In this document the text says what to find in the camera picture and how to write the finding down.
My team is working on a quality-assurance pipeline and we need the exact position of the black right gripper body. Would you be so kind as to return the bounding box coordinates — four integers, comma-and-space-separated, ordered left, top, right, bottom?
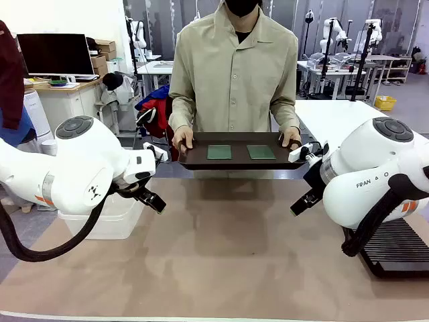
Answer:
302, 157, 331, 203

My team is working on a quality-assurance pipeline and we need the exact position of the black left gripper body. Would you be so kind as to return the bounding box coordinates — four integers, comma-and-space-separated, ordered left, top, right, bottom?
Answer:
132, 182, 157, 204

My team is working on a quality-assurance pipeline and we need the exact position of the green square PCB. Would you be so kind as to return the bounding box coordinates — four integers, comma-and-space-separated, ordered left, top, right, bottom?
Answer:
206, 144, 233, 160
247, 144, 277, 160

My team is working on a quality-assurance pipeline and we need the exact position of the dark brown serving tray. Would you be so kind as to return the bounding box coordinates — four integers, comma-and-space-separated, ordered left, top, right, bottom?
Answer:
177, 131, 308, 171

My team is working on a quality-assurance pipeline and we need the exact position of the person's right forearm beige sleeve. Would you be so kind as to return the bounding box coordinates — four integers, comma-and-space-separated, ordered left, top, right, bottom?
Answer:
168, 95, 196, 133

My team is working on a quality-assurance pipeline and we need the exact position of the person's left forearm beige sleeve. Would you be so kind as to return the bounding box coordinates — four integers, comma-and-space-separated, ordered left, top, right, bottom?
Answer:
269, 97, 301, 132

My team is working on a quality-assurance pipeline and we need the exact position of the person's left hand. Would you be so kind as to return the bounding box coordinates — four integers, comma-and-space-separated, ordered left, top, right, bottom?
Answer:
278, 127, 302, 149

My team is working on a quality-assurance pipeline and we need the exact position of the person's right hand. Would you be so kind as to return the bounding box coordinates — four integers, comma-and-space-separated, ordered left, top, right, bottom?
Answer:
172, 126, 196, 150

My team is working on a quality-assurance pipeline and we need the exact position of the clear plastic storage box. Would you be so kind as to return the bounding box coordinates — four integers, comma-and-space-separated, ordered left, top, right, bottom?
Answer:
56, 196, 145, 241

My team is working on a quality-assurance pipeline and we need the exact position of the large white table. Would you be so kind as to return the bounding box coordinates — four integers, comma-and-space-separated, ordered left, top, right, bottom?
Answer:
296, 99, 429, 148

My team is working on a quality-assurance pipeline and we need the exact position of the brown table mat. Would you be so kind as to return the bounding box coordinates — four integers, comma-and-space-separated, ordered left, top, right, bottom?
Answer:
0, 177, 429, 318

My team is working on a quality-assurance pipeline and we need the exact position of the red and blue clothes pile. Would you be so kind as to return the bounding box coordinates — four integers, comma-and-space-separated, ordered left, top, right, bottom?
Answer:
135, 85, 175, 162

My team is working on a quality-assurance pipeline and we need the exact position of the yellow plastic bin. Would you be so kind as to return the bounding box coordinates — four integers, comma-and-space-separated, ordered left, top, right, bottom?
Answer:
374, 95, 397, 111

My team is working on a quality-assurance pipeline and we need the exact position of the grey white garment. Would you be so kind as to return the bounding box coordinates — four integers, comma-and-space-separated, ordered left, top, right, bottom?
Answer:
100, 74, 141, 111

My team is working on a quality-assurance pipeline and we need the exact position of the white background table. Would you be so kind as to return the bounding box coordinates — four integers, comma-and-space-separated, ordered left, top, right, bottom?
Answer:
137, 60, 175, 98
296, 60, 366, 100

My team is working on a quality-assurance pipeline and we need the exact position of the small white cylinder device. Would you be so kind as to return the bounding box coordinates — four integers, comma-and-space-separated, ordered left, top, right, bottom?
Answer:
40, 139, 58, 156

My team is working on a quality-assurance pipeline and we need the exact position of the black slotted PCB rack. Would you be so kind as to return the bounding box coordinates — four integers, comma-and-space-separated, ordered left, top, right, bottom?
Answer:
341, 217, 429, 279

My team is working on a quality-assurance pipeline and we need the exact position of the black cap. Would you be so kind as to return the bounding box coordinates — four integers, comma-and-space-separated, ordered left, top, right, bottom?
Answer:
102, 72, 124, 91

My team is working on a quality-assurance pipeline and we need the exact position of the wood-topped white desk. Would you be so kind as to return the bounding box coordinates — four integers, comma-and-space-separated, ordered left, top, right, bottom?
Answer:
25, 75, 105, 148

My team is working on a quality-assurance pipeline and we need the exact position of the black tripod pole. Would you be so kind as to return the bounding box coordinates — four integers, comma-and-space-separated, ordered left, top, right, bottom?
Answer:
350, 23, 376, 101

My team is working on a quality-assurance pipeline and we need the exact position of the person torso beige shirt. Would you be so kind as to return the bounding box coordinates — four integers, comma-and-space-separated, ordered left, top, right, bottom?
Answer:
168, 0, 301, 180

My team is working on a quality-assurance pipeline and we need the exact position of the white air purifier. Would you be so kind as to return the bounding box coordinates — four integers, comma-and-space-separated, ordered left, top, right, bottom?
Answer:
23, 89, 54, 140

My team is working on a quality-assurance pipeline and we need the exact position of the black stand with white lamp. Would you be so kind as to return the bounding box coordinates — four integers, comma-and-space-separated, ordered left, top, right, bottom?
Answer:
303, 9, 314, 58

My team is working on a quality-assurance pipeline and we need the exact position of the black computer monitor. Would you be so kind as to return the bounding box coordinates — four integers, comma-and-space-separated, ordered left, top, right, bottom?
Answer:
16, 33, 96, 77

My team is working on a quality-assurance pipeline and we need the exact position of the black face mask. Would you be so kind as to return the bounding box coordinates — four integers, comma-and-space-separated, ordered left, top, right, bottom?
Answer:
223, 0, 259, 18

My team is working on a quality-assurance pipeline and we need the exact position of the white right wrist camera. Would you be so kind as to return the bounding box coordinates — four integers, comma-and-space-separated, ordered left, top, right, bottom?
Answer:
288, 141, 331, 165

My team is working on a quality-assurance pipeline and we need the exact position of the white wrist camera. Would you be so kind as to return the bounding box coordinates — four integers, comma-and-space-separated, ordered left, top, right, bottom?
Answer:
143, 142, 168, 162
288, 141, 331, 165

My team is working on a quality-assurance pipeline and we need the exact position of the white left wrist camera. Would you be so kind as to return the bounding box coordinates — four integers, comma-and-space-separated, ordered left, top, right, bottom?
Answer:
143, 142, 168, 162

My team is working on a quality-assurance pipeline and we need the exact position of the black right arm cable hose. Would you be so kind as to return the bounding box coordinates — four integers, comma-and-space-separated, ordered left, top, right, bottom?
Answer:
341, 173, 429, 258

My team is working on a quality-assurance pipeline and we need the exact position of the black camera stand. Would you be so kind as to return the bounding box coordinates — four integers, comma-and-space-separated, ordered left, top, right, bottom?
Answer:
318, 18, 336, 93

